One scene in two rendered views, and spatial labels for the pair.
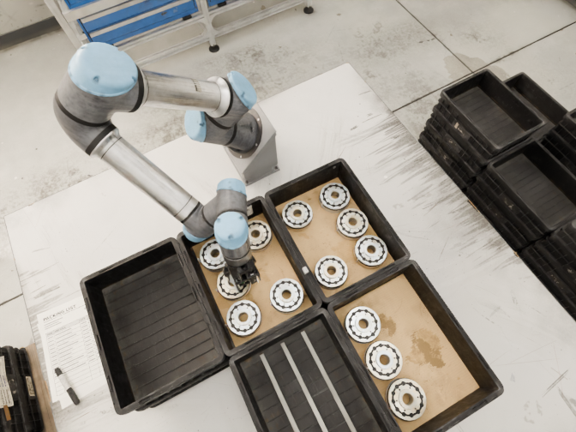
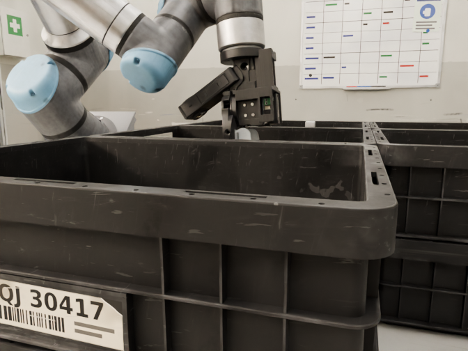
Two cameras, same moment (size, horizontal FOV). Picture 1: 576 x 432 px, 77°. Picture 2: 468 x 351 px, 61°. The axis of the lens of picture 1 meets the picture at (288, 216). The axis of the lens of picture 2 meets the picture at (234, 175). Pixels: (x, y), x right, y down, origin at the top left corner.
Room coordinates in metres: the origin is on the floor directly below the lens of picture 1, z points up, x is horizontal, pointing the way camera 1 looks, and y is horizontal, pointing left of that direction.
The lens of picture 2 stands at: (-0.12, 0.63, 0.98)
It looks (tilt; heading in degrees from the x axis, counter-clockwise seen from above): 10 degrees down; 312
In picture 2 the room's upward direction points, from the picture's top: straight up
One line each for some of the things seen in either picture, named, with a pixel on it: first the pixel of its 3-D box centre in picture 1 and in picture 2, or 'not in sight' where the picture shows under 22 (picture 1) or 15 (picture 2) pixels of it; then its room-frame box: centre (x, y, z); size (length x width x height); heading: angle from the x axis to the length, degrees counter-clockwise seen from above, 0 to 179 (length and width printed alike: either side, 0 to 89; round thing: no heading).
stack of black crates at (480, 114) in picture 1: (471, 135); not in sight; (1.12, -0.99, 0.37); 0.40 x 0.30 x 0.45; 26
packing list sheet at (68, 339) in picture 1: (76, 345); not in sight; (0.14, 0.72, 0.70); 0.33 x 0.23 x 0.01; 26
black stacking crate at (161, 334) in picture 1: (156, 321); (159, 218); (0.18, 0.40, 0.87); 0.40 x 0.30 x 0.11; 25
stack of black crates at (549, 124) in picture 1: (517, 118); not in sight; (1.30, -1.35, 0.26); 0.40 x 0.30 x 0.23; 26
